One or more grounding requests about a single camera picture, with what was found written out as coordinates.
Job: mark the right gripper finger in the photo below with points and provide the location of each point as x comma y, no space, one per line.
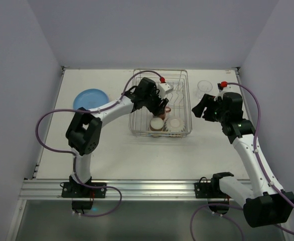
209,114
204,102

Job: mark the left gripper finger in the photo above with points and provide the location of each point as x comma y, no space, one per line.
164,102
158,110

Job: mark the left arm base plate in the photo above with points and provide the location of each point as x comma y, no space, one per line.
72,189

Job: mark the aluminium mounting rail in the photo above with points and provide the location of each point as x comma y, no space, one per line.
132,190

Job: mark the brown and white cup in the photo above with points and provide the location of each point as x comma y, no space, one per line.
156,124

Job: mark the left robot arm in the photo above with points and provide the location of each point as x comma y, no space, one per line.
84,131

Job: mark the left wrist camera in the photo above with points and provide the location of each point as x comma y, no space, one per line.
164,88

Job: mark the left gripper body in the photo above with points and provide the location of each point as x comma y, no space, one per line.
156,102

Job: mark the blue plate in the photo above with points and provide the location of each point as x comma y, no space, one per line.
90,98

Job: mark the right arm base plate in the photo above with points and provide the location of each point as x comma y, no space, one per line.
209,188

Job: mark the pink mug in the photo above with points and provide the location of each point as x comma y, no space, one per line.
164,114

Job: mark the clear glass tumbler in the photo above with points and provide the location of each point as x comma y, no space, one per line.
203,87

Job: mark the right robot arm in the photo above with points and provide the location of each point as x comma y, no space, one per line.
266,202

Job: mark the metal wire dish rack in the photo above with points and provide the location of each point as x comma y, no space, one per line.
179,102

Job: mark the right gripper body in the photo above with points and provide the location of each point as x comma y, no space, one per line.
206,109

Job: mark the white blue-striped bowl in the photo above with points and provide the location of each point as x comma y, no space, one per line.
174,124

